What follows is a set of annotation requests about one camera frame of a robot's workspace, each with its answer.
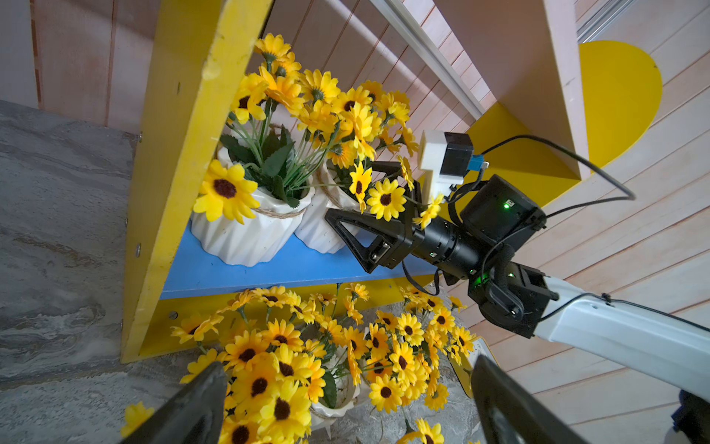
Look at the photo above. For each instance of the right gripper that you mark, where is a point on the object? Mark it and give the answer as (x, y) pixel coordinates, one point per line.
(456, 249)

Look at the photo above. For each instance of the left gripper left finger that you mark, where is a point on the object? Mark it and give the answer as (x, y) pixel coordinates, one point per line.
(193, 415)

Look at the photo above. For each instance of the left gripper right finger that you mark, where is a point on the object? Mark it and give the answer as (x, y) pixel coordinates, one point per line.
(510, 414)

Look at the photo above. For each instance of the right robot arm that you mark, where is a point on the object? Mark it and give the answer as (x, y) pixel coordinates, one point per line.
(529, 303)

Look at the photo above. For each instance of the yellow two-tier shelf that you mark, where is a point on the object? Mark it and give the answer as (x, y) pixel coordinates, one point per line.
(202, 48)

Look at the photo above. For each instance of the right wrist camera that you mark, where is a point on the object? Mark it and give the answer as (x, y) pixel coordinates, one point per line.
(445, 159)

